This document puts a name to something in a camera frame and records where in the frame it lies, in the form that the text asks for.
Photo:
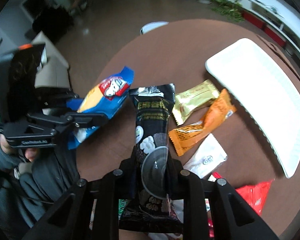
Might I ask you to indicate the large red snack bag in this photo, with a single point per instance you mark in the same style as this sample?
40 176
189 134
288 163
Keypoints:
254 195

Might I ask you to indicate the white TV console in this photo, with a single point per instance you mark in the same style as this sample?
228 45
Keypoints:
281 16

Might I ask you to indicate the black popcorn snack packet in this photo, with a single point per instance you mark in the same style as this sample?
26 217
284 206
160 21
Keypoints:
150 174

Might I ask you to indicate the white round stool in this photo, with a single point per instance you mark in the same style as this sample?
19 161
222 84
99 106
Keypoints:
151 26

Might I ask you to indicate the white snack packet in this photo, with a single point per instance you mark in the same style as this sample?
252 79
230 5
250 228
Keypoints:
207 157

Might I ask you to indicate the beige sofa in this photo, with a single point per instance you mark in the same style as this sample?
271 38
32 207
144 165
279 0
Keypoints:
55 72

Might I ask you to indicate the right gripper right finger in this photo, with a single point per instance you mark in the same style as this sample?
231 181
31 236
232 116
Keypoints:
231 215

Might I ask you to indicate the gold snack packet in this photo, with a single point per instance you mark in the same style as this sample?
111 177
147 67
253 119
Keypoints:
202 95

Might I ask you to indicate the orange snack packet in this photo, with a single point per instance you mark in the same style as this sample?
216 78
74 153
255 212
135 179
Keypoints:
184 138

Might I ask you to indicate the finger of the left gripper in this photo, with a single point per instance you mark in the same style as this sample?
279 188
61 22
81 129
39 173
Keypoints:
74 103
87 119

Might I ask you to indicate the white plastic tray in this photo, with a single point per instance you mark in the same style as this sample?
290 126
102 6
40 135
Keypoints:
266 93

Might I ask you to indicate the blue yellow cake snack packet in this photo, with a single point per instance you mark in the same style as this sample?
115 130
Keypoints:
105 98

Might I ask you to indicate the green white candy packet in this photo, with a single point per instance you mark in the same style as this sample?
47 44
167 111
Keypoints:
122 205

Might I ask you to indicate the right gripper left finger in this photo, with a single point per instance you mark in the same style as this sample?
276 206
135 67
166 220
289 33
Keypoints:
89 209

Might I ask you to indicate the red storage box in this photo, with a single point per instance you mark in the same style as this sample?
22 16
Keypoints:
275 35
253 19

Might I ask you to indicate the person's left hand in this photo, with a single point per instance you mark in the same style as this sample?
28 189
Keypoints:
30 154

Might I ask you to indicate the trailing green plant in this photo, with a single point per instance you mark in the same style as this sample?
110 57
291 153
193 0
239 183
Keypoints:
227 5

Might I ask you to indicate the grey sleeve left forearm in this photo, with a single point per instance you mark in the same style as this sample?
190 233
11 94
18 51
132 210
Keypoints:
28 189

